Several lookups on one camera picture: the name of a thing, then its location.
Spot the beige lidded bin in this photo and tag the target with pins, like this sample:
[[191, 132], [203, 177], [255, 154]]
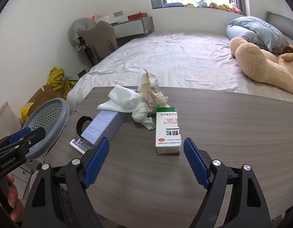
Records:
[[9, 122]]

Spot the bed with white sheet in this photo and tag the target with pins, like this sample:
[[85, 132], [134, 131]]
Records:
[[178, 60]]

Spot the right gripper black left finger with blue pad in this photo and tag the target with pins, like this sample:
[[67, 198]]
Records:
[[57, 187]]

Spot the white cloth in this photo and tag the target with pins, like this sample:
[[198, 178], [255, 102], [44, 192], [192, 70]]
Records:
[[126, 100]]

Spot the grey garment on chair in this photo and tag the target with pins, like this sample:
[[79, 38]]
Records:
[[78, 25]]

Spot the yellow plastic bag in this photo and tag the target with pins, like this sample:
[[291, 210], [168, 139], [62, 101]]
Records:
[[58, 82]]

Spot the person's left hand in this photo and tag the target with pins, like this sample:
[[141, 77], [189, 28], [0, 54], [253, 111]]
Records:
[[11, 193]]

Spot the white grey desk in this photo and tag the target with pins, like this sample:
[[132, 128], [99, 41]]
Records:
[[142, 26]]

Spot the beige teddy bear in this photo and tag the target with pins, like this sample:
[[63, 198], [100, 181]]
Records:
[[263, 66]]

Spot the blue playing card box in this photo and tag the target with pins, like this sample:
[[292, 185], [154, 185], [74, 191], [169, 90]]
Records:
[[80, 145]]

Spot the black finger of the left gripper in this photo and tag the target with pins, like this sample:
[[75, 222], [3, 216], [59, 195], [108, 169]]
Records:
[[26, 138]]

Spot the long blue grey box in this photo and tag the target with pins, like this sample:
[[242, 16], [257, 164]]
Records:
[[105, 124]]

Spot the small yellow bag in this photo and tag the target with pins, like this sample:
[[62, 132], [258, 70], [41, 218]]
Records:
[[24, 111]]

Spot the grey perforated basket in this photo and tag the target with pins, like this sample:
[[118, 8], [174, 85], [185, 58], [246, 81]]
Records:
[[52, 116]]

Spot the light blue pillow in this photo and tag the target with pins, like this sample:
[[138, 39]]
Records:
[[257, 31]]

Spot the grey headboard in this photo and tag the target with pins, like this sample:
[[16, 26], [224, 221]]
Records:
[[282, 23]]

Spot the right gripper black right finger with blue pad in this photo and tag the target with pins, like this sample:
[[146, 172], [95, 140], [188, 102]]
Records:
[[247, 206]]

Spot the green white medicine box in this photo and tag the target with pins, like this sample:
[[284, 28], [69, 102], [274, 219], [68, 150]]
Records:
[[168, 133]]

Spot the grey upholstered chair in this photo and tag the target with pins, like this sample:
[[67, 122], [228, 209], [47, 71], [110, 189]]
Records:
[[99, 41]]

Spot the red box on desk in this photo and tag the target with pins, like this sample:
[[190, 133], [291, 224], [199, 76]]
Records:
[[137, 16]]

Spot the crumpled beige paper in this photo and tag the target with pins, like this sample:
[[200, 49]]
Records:
[[150, 93]]

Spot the brown cardboard box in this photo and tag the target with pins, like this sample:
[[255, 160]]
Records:
[[40, 97]]

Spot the plush toys on windowsill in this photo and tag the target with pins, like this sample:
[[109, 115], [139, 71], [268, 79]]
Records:
[[232, 7]]

